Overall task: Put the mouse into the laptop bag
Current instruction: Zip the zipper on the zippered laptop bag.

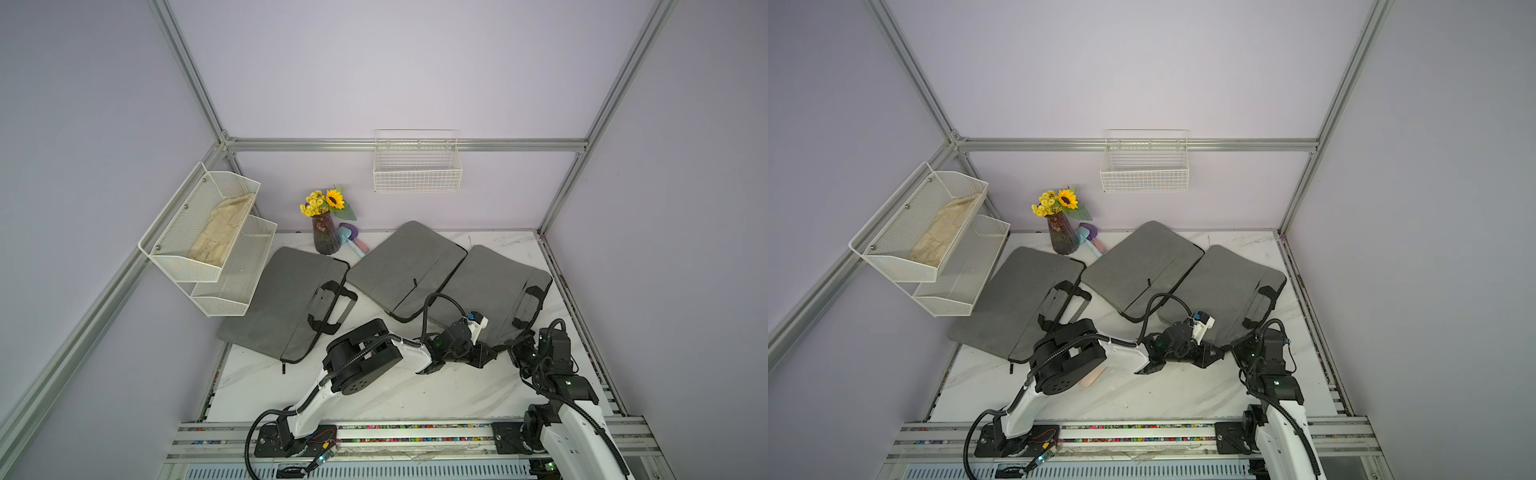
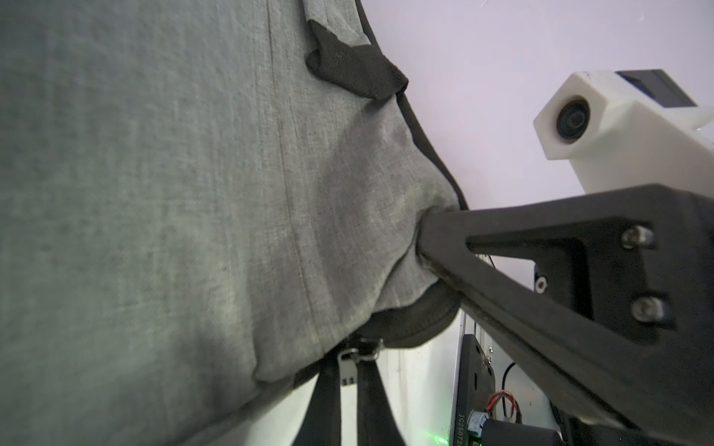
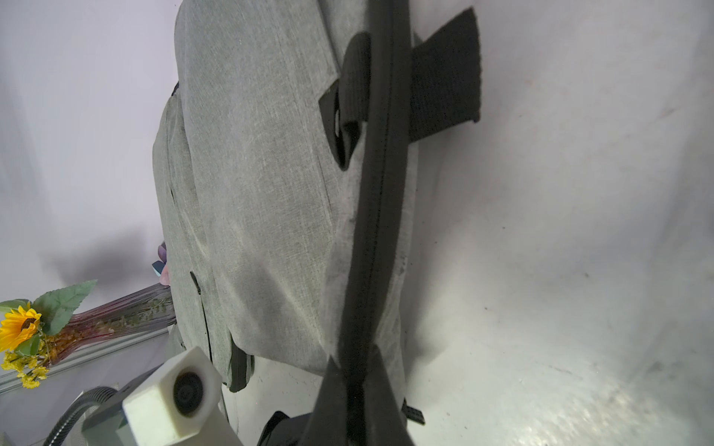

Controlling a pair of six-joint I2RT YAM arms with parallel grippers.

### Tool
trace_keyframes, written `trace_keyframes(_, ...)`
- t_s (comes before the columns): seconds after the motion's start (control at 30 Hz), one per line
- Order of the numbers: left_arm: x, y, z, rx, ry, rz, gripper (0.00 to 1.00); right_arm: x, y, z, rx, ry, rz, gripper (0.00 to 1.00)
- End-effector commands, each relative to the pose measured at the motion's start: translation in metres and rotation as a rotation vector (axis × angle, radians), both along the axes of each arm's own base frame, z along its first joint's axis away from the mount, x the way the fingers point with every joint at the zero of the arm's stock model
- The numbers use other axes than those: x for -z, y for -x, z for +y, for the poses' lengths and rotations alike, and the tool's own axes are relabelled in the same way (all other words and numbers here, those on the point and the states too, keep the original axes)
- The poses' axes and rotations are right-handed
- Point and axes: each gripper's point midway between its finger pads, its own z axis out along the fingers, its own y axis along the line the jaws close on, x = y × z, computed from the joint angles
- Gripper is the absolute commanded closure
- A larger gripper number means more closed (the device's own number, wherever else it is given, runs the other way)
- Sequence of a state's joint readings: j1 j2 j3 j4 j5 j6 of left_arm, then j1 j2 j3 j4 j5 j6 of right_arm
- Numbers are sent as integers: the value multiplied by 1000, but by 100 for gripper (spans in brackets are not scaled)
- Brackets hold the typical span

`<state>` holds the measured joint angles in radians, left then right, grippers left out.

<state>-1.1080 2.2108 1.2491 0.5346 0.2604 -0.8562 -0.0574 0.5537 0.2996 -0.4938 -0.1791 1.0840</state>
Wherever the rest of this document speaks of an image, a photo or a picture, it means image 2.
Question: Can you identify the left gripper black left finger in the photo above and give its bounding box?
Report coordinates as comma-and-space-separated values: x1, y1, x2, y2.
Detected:
293, 354, 341, 446

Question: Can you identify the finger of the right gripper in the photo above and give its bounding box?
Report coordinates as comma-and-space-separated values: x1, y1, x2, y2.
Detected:
418, 185, 713, 445

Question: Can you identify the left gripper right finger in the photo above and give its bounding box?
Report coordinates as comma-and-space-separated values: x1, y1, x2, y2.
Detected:
357, 362, 405, 446

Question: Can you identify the grey laptop bag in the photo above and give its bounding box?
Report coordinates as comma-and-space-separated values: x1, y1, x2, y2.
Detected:
1, 1, 459, 445

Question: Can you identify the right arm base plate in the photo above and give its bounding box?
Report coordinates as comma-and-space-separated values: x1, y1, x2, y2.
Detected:
448, 333, 565, 446

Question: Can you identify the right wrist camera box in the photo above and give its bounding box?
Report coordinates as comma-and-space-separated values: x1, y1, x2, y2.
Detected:
534, 69, 713, 197

